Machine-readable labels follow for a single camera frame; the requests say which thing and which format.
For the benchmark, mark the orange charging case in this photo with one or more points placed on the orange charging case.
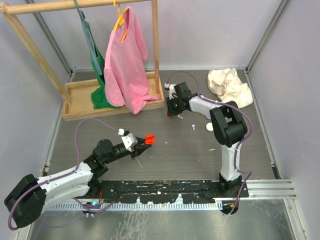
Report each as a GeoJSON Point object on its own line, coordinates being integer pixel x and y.
{"type": "Point", "coordinates": [149, 139]}

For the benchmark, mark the wooden clothes rack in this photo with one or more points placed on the wooden clothes rack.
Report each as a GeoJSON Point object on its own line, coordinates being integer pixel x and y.
{"type": "Point", "coordinates": [76, 96]}

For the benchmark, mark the pink shirt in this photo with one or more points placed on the pink shirt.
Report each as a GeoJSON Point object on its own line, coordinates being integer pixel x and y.
{"type": "Point", "coordinates": [126, 83]}

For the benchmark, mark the grey-blue hanger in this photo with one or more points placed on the grey-blue hanger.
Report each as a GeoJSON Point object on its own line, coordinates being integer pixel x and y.
{"type": "Point", "coordinates": [89, 40]}

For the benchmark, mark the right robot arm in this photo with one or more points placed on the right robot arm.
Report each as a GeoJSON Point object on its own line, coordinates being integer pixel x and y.
{"type": "Point", "coordinates": [229, 128]}

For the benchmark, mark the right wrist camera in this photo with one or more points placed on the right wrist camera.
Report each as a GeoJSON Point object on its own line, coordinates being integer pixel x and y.
{"type": "Point", "coordinates": [171, 90]}

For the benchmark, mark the slotted cable duct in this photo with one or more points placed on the slotted cable duct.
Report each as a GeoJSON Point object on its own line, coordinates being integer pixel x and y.
{"type": "Point", "coordinates": [178, 205]}

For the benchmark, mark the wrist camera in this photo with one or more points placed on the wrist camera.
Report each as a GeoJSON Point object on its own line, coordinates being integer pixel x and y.
{"type": "Point", "coordinates": [129, 141]}
{"type": "Point", "coordinates": [171, 90]}

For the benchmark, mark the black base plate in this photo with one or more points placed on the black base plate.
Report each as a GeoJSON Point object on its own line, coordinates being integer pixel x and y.
{"type": "Point", "coordinates": [159, 191]}

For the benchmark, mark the cream crumpled cloth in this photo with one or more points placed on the cream crumpled cloth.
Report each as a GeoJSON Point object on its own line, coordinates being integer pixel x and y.
{"type": "Point", "coordinates": [227, 86]}

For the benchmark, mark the yellow hanger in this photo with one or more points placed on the yellow hanger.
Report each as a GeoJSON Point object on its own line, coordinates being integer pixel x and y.
{"type": "Point", "coordinates": [121, 16]}

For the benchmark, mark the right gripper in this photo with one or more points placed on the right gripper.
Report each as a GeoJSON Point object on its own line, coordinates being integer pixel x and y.
{"type": "Point", "coordinates": [170, 111]}

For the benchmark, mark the white charging case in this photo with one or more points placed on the white charging case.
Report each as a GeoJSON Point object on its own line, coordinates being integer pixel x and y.
{"type": "Point", "coordinates": [209, 127]}

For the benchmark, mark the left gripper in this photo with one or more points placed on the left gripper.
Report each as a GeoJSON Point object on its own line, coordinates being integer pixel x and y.
{"type": "Point", "coordinates": [139, 148]}

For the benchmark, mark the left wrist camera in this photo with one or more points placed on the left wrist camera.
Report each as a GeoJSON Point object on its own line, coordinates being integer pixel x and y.
{"type": "Point", "coordinates": [129, 141]}

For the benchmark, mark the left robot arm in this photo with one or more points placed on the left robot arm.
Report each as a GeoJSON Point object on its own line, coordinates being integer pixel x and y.
{"type": "Point", "coordinates": [32, 196]}

